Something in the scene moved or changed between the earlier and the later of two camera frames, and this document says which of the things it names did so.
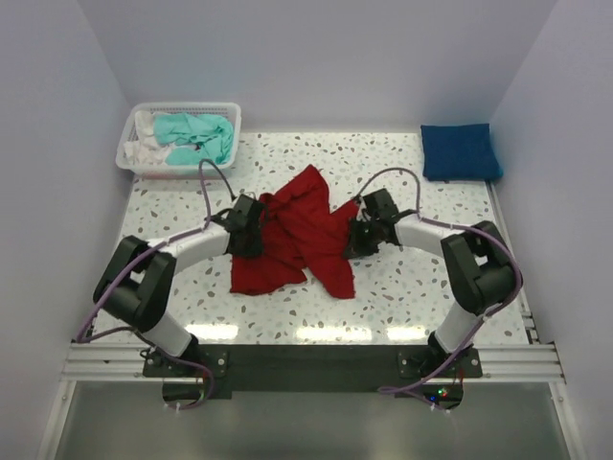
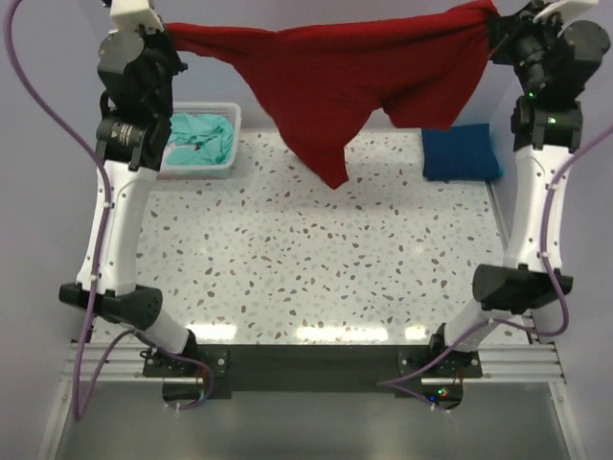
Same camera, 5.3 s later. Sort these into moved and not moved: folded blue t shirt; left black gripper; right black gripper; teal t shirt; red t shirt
Moved: left black gripper; red t shirt; right black gripper
Not moved: folded blue t shirt; teal t shirt
